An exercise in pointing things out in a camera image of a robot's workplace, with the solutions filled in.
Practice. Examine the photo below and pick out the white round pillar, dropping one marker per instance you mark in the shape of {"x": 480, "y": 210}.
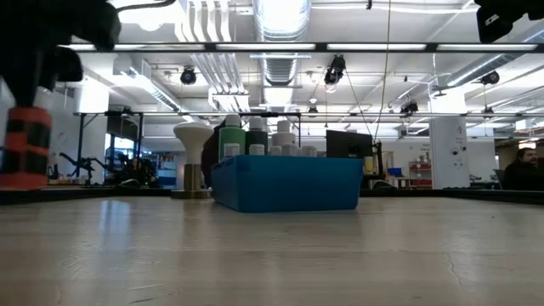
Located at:
{"x": 448, "y": 153}

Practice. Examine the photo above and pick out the large green paint bottle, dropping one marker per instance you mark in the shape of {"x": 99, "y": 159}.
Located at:
{"x": 232, "y": 136}

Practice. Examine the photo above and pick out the shelf with red bins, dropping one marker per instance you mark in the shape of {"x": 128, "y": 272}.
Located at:
{"x": 421, "y": 174}

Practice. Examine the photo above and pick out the silver ceiling air duct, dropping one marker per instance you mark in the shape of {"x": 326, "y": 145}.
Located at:
{"x": 282, "y": 25}

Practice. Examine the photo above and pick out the black background robot arm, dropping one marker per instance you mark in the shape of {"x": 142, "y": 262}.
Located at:
{"x": 81, "y": 162}

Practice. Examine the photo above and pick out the blue plastic bin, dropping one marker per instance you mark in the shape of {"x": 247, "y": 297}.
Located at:
{"x": 293, "y": 183}

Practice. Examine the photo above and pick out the black background monitor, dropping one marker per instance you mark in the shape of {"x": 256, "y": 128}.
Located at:
{"x": 348, "y": 144}

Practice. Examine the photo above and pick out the person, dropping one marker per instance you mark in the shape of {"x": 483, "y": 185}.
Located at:
{"x": 523, "y": 174}

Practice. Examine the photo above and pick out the small blue background box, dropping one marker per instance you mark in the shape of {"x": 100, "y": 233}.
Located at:
{"x": 395, "y": 171}

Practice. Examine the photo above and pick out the red paint bottle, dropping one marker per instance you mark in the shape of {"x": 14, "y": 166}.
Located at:
{"x": 25, "y": 170}

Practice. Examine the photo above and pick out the black background rig frame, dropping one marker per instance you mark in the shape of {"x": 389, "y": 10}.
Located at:
{"x": 270, "y": 114}

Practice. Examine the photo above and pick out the blue steel post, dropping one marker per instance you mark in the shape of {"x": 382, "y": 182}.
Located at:
{"x": 80, "y": 144}

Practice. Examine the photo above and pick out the black ceiling spotlight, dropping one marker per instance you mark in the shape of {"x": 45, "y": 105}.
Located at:
{"x": 409, "y": 107}
{"x": 188, "y": 75}
{"x": 336, "y": 68}
{"x": 491, "y": 77}

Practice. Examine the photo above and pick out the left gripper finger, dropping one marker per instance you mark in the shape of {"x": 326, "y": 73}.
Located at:
{"x": 27, "y": 76}

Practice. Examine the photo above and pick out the large grey paint bottle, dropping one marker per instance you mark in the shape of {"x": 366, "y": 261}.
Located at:
{"x": 257, "y": 136}

